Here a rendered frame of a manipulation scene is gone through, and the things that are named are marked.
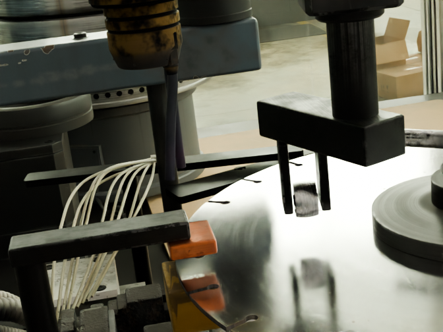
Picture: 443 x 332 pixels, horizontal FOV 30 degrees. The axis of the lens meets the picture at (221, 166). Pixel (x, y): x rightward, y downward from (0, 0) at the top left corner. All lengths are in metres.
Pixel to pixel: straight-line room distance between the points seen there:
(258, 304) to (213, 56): 0.26
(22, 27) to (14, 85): 0.46
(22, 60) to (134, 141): 0.51
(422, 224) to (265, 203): 0.11
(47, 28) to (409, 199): 0.66
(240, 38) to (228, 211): 0.16
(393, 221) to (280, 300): 0.09
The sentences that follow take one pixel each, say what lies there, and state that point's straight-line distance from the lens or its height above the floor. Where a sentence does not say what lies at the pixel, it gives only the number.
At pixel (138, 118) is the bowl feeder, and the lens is 1.09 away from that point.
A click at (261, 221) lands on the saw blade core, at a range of 0.48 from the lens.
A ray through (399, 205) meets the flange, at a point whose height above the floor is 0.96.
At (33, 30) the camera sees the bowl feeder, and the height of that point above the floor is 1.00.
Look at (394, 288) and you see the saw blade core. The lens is 0.40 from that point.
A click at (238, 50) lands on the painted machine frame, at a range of 0.61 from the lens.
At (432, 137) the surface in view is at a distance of 0.46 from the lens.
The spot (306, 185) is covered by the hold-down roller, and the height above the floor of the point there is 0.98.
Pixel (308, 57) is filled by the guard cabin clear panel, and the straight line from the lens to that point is 1.54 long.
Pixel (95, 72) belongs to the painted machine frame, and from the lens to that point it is 0.61.
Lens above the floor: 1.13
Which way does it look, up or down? 18 degrees down
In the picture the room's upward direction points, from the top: 6 degrees counter-clockwise
